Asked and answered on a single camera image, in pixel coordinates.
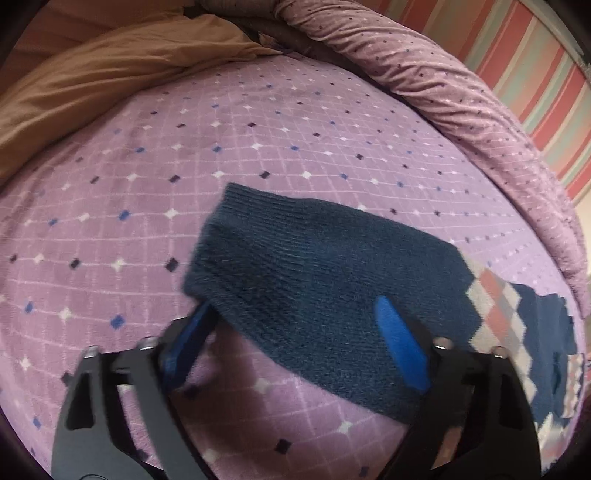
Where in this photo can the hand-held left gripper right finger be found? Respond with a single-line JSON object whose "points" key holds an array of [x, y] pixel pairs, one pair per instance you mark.
{"points": [[398, 344]]}

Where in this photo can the purple dotted duvet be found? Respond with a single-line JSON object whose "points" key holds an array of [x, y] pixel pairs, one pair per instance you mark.
{"points": [[438, 87]]}

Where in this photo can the purple diamond-print bed sheet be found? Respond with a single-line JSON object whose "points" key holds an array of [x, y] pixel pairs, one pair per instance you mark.
{"points": [[184, 152]]}

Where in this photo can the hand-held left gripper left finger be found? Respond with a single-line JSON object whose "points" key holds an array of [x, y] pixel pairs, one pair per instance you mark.
{"points": [[193, 334]]}

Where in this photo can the navy knit argyle sweater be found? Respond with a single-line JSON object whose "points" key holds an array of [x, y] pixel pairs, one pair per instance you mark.
{"points": [[314, 277]]}

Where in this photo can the tan cloth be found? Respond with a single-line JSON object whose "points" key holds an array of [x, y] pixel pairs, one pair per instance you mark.
{"points": [[92, 78]]}

